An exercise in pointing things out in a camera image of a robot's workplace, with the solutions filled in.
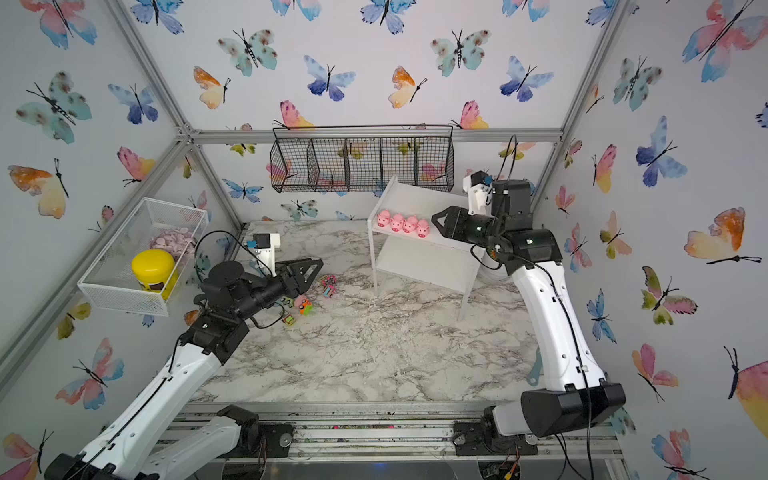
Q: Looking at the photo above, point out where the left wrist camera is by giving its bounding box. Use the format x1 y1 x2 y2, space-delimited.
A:
246 233 281 277

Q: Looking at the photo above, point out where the orange green toy car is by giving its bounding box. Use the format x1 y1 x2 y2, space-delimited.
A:
296 301 313 316

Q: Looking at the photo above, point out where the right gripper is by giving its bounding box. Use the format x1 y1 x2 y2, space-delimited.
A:
434 207 510 254

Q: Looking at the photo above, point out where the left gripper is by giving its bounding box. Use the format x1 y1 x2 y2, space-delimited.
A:
233 257 321 325

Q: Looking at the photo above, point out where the pink toy car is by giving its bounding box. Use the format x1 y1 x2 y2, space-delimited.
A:
321 275 337 298

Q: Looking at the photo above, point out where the yellow lidded jar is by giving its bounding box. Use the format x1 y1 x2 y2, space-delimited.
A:
131 249 178 301

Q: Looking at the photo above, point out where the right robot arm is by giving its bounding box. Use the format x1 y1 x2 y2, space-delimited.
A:
431 179 626 455

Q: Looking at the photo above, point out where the pink round chips pile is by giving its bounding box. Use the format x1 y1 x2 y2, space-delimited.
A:
150 228 196 261

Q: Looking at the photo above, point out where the white two-tier shelf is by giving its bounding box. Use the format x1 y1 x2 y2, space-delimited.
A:
367 176 480 320

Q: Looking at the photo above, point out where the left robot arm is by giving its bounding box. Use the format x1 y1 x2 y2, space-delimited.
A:
43 258 323 479

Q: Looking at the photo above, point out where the black wire wall basket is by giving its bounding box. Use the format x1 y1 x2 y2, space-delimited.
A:
267 124 455 194

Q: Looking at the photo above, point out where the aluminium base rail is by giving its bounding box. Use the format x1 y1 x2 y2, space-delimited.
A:
119 401 625 475

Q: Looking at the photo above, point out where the white mesh wall basket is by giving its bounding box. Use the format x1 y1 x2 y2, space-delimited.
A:
77 198 209 316

